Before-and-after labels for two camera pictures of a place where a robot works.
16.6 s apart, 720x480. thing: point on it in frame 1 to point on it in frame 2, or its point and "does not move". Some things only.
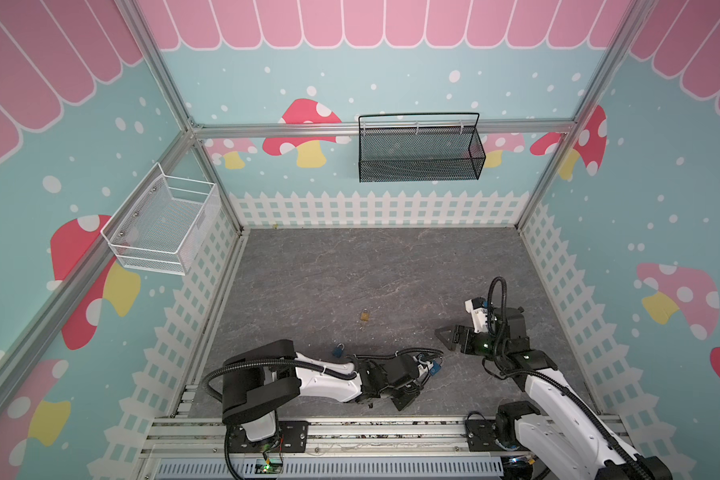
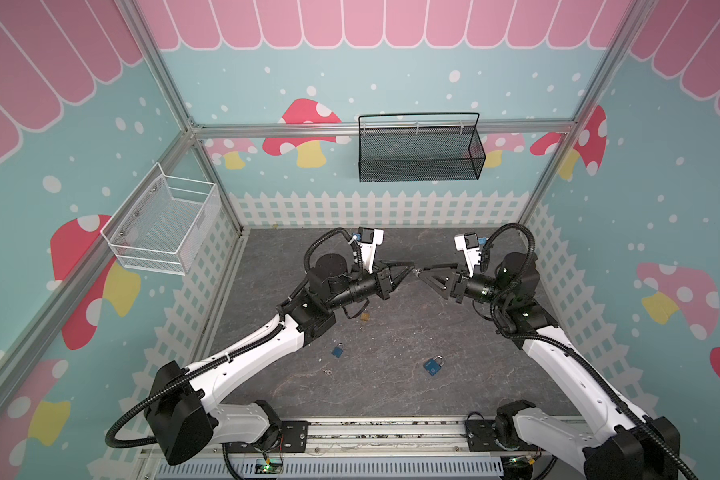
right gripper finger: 461,337 to 438,285
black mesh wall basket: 414,154 does not move
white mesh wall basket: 162,223 does not move
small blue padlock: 338,350 does not move
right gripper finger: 463,332 to 442,266
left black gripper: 408,399 to 386,265
